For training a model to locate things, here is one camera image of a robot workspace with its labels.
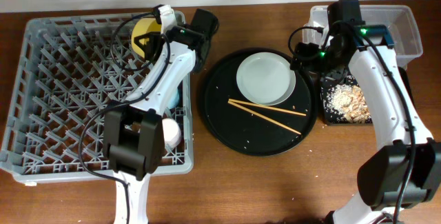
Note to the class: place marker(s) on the light blue plastic cup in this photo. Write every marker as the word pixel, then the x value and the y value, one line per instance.
pixel 174 100

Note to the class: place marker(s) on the wooden chopstick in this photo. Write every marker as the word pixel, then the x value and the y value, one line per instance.
pixel 263 117
pixel 266 107

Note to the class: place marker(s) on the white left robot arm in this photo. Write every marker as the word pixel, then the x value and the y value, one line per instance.
pixel 133 129

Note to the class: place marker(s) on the yellow plastic bowl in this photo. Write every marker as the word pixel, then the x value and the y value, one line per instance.
pixel 139 38

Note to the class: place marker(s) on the black rectangular tray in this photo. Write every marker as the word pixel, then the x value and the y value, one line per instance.
pixel 326 85

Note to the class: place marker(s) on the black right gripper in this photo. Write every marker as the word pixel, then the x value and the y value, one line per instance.
pixel 311 49

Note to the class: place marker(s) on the food scraps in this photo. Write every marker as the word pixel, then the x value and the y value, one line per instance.
pixel 346 104

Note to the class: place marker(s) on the pink plastic cup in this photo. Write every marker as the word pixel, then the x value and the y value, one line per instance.
pixel 171 132

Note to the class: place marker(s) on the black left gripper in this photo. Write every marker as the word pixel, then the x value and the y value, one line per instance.
pixel 149 48

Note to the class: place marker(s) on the clear plastic bin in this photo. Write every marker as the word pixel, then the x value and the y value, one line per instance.
pixel 399 20

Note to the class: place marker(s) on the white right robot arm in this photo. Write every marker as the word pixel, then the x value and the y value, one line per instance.
pixel 405 171

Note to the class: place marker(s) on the round black tray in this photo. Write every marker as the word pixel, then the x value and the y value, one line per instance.
pixel 243 131

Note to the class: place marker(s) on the grey round plate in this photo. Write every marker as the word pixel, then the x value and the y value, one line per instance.
pixel 265 78

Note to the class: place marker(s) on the grey dishwasher rack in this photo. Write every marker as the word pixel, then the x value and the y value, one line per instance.
pixel 69 69

